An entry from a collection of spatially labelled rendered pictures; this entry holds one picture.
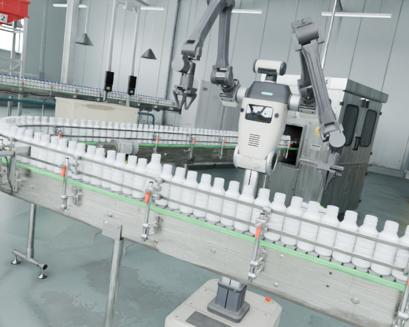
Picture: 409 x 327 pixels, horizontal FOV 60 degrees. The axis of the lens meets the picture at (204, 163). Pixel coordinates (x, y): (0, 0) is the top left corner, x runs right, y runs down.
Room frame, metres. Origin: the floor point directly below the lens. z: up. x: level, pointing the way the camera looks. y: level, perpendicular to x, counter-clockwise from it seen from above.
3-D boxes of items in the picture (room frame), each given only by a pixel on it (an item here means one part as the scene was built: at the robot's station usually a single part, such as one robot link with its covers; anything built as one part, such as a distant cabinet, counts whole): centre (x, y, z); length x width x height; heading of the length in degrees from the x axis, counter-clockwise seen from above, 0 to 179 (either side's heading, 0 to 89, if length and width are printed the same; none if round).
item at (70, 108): (5.55, 1.78, 0.59); 1.10 x 0.62 x 1.18; 137
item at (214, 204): (1.32, -0.07, 1.08); 0.06 x 0.06 x 0.17
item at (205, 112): (7.79, 0.23, 0.96); 0.82 x 0.50 x 1.91; 137
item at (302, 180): (5.55, -1.65, 1.00); 1.60 x 1.30 x 2.00; 137
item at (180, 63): (1.54, 0.15, 1.61); 0.12 x 0.09 x 0.12; 156
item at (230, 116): (8.45, -0.39, 0.96); 0.82 x 0.50 x 1.91; 137
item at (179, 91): (1.56, 0.14, 1.44); 0.07 x 0.07 x 0.09; 65
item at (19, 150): (1.70, 0.94, 0.96); 0.23 x 0.10 x 0.27; 155
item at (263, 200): (1.25, -0.23, 1.08); 0.06 x 0.06 x 0.17
